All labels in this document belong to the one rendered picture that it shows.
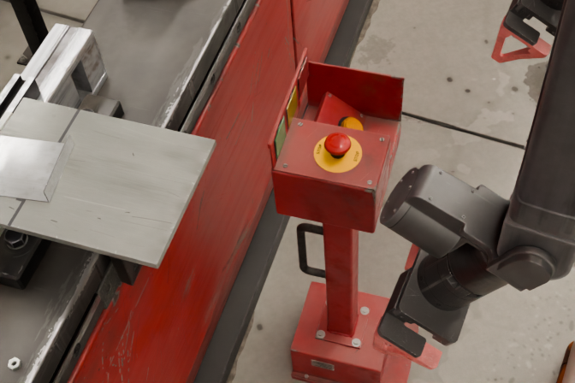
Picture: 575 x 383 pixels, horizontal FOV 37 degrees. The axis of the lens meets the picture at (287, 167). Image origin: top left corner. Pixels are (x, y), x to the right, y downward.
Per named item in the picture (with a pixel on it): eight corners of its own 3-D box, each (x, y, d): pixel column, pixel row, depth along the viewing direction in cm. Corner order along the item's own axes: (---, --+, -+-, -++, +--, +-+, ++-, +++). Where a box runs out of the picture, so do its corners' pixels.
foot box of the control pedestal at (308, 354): (402, 406, 185) (405, 384, 175) (290, 378, 190) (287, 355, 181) (420, 324, 196) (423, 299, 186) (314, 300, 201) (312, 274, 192)
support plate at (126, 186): (158, 269, 94) (157, 264, 93) (-49, 215, 100) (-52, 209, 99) (216, 144, 104) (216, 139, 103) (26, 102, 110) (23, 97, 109)
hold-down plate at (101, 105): (25, 291, 107) (17, 279, 104) (-13, 280, 108) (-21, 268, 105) (125, 113, 123) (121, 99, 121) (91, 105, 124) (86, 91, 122)
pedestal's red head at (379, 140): (374, 234, 134) (376, 165, 119) (275, 214, 137) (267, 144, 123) (400, 137, 145) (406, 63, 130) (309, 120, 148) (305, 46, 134)
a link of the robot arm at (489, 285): (533, 287, 70) (550, 232, 73) (464, 244, 69) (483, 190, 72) (486, 309, 76) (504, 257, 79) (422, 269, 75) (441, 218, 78)
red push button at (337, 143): (347, 168, 127) (347, 153, 125) (321, 163, 128) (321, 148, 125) (353, 148, 130) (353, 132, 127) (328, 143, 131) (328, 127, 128)
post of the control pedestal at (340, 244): (352, 338, 182) (352, 191, 139) (327, 332, 183) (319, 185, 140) (358, 315, 185) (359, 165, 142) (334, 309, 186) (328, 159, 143)
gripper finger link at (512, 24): (468, 56, 108) (512, 15, 100) (484, 20, 112) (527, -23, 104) (512, 85, 109) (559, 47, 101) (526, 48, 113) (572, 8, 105)
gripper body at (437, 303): (388, 314, 80) (427, 291, 73) (423, 227, 85) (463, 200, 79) (445, 350, 80) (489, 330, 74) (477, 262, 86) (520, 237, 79)
